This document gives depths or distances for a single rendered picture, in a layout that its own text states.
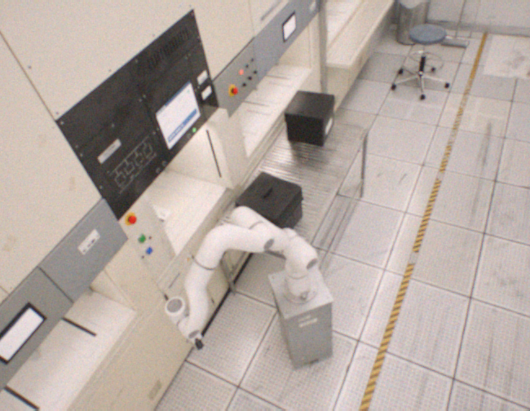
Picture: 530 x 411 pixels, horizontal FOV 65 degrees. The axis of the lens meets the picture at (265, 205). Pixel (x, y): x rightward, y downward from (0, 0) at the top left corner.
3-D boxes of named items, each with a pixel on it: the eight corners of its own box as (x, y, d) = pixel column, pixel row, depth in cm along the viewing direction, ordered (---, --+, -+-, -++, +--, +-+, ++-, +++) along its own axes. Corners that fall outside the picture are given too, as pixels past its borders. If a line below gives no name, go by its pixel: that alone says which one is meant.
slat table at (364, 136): (305, 324, 289) (298, 264, 233) (231, 294, 312) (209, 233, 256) (364, 196, 360) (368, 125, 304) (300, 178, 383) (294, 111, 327)
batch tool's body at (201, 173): (202, 351, 286) (66, 125, 141) (101, 302, 322) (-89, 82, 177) (260, 253, 334) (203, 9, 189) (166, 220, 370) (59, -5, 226)
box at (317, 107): (323, 148, 295) (322, 118, 276) (286, 141, 305) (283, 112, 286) (335, 123, 311) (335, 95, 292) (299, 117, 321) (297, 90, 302)
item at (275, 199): (276, 232, 230) (274, 218, 221) (236, 213, 244) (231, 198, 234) (304, 198, 245) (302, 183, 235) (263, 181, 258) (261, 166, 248)
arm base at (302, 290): (323, 296, 218) (322, 277, 204) (289, 308, 215) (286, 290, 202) (309, 267, 230) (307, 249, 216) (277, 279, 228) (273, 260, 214)
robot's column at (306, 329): (334, 356, 272) (334, 300, 215) (294, 372, 268) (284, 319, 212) (318, 320, 290) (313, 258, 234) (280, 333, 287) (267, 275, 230)
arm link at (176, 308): (198, 322, 169) (187, 307, 174) (190, 307, 159) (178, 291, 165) (181, 335, 166) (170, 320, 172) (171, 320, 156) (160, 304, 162)
